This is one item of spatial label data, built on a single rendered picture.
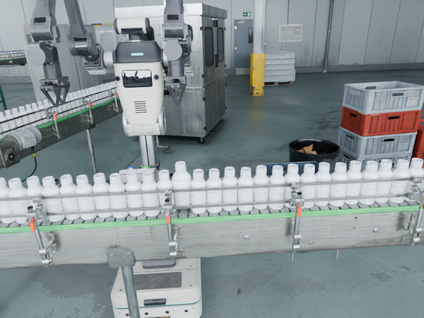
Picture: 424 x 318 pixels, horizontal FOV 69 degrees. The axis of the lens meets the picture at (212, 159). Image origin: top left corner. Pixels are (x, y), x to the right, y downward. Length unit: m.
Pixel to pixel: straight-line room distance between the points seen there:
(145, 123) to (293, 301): 1.46
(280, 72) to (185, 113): 6.16
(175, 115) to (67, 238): 3.83
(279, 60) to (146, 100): 9.06
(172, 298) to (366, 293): 1.28
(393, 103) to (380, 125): 0.23
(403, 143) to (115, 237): 3.00
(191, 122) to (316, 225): 3.80
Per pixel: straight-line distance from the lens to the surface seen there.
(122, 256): 1.27
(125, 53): 1.70
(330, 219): 1.27
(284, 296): 2.29
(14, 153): 2.41
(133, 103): 1.65
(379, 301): 2.44
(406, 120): 3.55
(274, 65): 10.49
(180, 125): 4.93
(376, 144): 3.43
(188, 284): 1.97
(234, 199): 1.16
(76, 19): 1.59
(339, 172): 1.22
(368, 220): 1.34
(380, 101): 3.30
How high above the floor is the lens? 1.62
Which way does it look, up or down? 22 degrees down
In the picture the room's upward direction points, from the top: 2 degrees counter-clockwise
